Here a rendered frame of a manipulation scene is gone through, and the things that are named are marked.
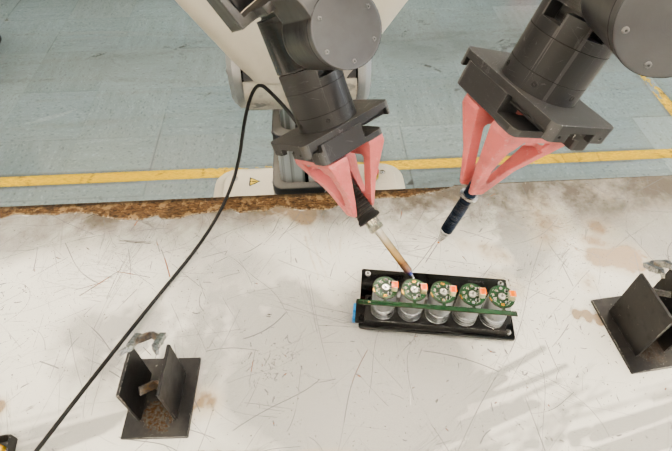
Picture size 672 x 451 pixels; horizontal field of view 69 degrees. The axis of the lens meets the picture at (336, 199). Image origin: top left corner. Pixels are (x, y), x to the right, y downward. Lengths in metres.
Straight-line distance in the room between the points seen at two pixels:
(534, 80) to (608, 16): 0.09
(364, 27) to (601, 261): 0.41
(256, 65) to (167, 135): 1.29
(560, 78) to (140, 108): 1.91
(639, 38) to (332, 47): 0.19
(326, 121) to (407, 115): 1.55
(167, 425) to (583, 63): 0.45
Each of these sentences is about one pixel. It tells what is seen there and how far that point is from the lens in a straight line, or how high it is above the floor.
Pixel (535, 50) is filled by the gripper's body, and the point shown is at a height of 1.05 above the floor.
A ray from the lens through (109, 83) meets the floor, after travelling 2.34.
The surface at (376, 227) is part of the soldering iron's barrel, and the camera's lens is 0.49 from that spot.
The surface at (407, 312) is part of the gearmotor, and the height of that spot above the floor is 0.79.
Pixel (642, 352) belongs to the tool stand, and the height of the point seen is 0.75.
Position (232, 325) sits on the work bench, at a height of 0.75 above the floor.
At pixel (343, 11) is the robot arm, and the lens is 0.37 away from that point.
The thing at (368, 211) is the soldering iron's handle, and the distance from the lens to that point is 0.49.
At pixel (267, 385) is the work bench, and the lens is 0.52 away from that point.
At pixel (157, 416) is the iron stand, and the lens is 0.53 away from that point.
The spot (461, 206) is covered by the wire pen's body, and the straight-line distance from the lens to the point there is 0.43.
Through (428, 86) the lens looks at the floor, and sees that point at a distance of 2.15.
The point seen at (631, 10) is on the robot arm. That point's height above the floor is 1.12.
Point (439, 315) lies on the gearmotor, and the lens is 0.51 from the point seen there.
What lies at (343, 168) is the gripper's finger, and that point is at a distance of 0.45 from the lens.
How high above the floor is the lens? 1.23
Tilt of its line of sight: 48 degrees down
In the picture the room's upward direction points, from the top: straight up
